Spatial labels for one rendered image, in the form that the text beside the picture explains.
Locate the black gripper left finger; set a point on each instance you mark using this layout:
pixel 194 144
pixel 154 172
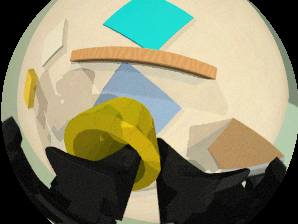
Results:
pixel 111 177

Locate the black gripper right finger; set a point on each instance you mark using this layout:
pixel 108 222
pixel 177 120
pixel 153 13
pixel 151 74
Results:
pixel 181 184

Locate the orange flat bar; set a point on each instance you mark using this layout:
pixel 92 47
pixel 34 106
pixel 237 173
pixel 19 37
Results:
pixel 147 56

